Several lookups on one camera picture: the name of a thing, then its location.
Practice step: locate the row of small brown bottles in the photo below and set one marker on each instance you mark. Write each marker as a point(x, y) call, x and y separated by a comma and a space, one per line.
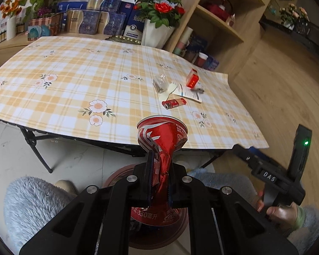
point(0, 35)

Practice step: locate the grey fuzzy slipper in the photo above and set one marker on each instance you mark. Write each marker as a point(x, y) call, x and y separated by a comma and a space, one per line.
point(32, 204)

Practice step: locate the glass perfume bottle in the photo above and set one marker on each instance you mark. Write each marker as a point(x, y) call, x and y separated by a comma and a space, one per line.
point(231, 20)

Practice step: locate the large blue shelf box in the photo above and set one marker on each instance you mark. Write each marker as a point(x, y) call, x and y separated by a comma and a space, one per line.
point(199, 43)

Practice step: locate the blue box with white band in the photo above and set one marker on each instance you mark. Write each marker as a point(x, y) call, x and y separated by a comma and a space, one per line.
point(71, 6)

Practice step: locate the striped basket planter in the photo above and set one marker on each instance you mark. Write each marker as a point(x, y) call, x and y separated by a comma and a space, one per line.
point(45, 28)

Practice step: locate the pale yellow paper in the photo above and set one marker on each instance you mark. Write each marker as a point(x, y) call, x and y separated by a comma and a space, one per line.
point(167, 94)

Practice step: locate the brown cup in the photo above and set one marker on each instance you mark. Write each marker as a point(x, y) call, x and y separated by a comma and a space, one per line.
point(190, 56)

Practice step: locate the small red box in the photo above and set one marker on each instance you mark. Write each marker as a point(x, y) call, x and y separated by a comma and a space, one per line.
point(192, 78)

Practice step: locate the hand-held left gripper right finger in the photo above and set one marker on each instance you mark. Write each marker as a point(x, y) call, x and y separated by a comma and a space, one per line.
point(175, 191)

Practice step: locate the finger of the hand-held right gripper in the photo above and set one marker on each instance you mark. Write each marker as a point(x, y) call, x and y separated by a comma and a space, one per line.
point(254, 151)
point(242, 152)

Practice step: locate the stack of pastel cups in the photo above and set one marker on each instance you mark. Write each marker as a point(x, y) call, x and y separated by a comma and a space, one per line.
point(183, 41)

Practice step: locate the red crushed soda can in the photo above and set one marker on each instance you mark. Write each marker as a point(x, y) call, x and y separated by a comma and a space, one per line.
point(162, 135)

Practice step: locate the black counter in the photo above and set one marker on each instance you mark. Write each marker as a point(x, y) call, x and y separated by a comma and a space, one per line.
point(316, 45)

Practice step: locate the tall white vase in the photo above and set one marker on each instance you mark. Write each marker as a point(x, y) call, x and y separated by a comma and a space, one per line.
point(10, 29)

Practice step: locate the small blue shelf box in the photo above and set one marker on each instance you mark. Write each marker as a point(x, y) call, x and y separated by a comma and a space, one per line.
point(212, 63)

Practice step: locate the red basket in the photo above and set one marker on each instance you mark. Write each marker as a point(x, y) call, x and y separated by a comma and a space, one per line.
point(216, 8)

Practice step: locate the wooden shelf unit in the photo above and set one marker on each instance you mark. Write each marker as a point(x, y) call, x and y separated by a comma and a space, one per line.
point(223, 34)

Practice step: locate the pink artificial roses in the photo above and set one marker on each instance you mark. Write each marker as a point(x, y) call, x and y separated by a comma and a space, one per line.
point(292, 13)

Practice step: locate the orange artificial flowers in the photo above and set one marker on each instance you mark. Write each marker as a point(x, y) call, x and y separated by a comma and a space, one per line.
point(12, 8)

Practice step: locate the person's left foot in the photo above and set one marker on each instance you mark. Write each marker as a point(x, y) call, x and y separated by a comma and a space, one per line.
point(66, 188)

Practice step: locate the dark blue red-label box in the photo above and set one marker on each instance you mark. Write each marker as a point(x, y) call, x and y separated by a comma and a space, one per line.
point(126, 10)

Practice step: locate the red artificial roses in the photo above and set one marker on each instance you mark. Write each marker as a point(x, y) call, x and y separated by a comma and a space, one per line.
point(162, 6)

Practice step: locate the person's right hand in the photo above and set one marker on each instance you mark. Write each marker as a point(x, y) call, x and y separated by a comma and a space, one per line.
point(281, 216)

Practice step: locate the white leaflet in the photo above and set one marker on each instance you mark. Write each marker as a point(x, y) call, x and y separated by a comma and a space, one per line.
point(187, 93)

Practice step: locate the gold blue gift box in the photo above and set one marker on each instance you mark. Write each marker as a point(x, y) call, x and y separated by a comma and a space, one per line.
point(83, 22)
point(113, 24)
point(103, 1)

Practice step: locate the red cup with white rim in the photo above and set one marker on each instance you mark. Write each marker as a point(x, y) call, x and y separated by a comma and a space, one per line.
point(202, 59)

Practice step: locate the maroon plastic bin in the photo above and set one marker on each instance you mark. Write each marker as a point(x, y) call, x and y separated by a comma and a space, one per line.
point(114, 176)

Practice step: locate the gold tray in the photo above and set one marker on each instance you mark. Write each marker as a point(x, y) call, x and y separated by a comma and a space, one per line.
point(125, 39)

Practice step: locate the person's right forearm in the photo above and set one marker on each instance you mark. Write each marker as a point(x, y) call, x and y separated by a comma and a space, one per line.
point(313, 225)

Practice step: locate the red lighter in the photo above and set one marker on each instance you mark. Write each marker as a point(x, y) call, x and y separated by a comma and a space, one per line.
point(175, 103)

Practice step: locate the yellow plaid tablecloth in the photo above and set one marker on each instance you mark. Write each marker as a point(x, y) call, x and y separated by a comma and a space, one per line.
point(95, 71)

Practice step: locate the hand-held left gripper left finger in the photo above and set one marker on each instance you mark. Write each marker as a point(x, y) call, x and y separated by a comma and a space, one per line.
point(149, 180)

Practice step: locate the white faceted vase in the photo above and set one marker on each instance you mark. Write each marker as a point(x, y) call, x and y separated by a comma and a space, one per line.
point(155, 35)

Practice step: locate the dark blue script box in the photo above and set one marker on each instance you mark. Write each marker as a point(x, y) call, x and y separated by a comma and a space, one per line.
point(138, 17)

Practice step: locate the clear plastic wrapper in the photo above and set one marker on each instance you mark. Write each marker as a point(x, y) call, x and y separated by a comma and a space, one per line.
point(160, 83)

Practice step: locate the purple artificial flowers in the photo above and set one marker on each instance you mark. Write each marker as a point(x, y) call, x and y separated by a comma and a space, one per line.
point(45, 11)

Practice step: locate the black folding table frame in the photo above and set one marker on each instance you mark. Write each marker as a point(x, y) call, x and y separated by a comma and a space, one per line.
point(34, 143)

